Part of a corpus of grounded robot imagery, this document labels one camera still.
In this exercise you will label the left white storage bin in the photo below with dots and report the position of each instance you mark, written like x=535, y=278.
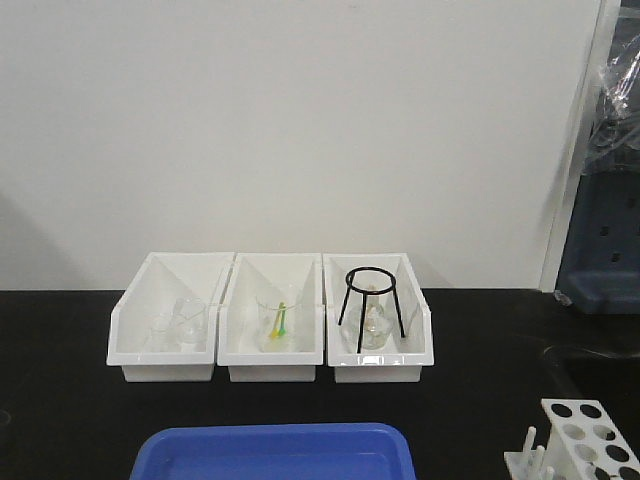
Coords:
x=163, y=278

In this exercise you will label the yellow plastic dropper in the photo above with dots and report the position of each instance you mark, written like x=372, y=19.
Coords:
x=273, y=334

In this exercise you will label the grey pegboard drying rack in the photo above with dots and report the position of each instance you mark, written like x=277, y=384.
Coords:
x=599, y=271

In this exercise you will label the blue plastic tray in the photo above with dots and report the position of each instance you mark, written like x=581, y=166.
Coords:
x=288, y=451

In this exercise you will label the white test tube rack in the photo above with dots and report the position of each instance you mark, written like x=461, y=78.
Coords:
x=583, y=443

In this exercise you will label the right white storage bin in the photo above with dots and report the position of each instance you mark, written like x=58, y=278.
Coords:
x=400, y=360

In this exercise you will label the black lab sink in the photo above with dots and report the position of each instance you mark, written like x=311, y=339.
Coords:
x=610, y=377

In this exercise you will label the glass beaker with droppers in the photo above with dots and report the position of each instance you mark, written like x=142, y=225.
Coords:
x=267, y=303

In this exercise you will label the white storage bin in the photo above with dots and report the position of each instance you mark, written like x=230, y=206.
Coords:
x=237, y=348
x=163, y=278
x=400, y=360

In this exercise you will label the black wire tripod stand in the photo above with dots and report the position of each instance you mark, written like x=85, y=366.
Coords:
x=390, y=289

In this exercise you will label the middle white storage bin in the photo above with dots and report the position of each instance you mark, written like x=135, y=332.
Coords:
x=237, y=348

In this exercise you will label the clear plastic bag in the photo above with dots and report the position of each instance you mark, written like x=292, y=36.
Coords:
x=614, y=138

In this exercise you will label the green plastic dropper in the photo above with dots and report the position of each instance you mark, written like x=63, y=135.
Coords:
x=281, y=329

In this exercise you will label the glass alcohol lamp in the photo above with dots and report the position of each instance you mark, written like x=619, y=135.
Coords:
x=364, y=323

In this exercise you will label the glassware in left bin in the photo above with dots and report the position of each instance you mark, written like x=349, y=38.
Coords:
x=183, y=329

